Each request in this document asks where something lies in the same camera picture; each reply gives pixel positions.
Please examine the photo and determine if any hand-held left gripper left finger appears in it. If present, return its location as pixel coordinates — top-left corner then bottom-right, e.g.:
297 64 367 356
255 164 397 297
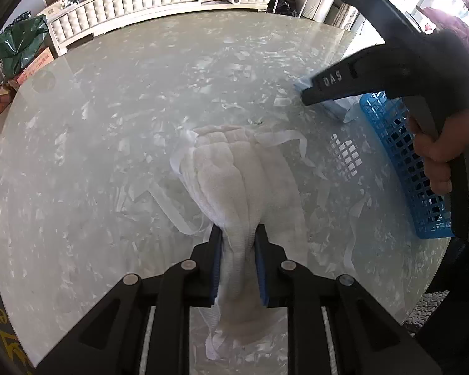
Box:
35 224 223 375

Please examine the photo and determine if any person's right hand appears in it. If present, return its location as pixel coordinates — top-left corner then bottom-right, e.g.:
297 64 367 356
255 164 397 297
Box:
407 99 469 196

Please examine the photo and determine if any printed cardboard box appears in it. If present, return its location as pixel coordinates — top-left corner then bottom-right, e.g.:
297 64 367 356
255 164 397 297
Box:
16 47 55 87

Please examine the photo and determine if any green plastic bag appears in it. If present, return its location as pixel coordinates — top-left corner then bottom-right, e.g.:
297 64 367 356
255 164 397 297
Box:
0 15 49 77

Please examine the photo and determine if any white quilted cloth with straps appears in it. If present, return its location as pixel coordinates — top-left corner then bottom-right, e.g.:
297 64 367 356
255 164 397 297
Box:
146 124 366 362

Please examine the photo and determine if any grey textured rug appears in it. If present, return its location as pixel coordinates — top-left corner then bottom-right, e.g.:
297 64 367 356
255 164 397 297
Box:
402 291 450 334

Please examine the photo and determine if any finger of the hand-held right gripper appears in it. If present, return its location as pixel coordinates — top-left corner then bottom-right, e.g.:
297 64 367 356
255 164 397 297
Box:
300 42 412 107

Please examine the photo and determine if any white tufted cabinet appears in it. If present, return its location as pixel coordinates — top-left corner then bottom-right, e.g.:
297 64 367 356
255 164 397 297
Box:
47 0 278 57

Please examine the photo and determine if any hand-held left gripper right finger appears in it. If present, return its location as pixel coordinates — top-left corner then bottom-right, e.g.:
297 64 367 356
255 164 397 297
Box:
253 224 443 375

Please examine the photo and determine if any beige curtain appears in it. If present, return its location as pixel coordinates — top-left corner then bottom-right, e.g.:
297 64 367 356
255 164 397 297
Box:
328 2 358 32

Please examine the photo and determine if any blue plastic laundry basket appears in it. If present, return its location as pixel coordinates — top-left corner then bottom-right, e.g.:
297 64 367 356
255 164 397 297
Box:
360 91 456 240

